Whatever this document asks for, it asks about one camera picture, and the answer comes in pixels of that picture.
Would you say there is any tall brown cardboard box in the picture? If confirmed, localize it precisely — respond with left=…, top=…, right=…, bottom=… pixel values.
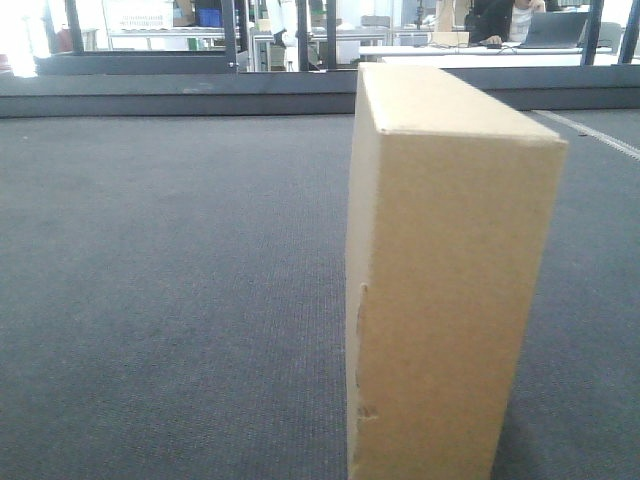
left=345, top=63, right=567, bottom=479

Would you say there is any dark grey conveyor belt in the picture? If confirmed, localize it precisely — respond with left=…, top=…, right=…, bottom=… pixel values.
left=1, top=110, right=639, bottom=479

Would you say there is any small background cardboard box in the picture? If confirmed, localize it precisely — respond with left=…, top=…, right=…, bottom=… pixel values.
left=430, top=31, right=470, bottom=48

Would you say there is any white office desk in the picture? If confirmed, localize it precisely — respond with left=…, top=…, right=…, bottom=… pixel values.
left=358, top=44, right=640, bottom=69

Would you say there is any blue background storage bin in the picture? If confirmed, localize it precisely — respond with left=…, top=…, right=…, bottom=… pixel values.
left=196, top=7, right=223, bottom=28

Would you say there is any seated person in black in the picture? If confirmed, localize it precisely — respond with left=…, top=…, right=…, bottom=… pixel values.
left=469, top=0, right=547, bottom=46

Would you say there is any black laptop computer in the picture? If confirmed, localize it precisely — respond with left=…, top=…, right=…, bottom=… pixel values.
left=519, top=12, right=588, bottom=49

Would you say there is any dark conveyor side rail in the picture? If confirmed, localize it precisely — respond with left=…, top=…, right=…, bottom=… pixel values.
left=1, top=64, right=639, bottom=118

